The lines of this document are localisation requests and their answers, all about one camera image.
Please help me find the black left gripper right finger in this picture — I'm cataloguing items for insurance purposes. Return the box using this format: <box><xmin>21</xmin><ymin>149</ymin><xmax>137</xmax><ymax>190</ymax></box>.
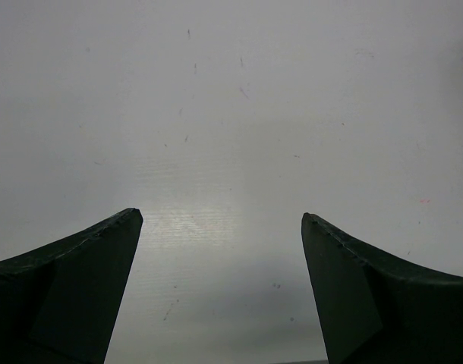
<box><xmin>301</xmin><ymin>213</ymin><xmax>463</xmax><ymax>363</ymax></box>

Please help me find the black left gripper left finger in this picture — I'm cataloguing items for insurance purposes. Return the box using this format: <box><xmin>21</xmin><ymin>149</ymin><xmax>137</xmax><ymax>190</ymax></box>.
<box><xmin>0</xmin><ymin>208</ymin><xmax>143</xmax><ymax>363</ymax></box>

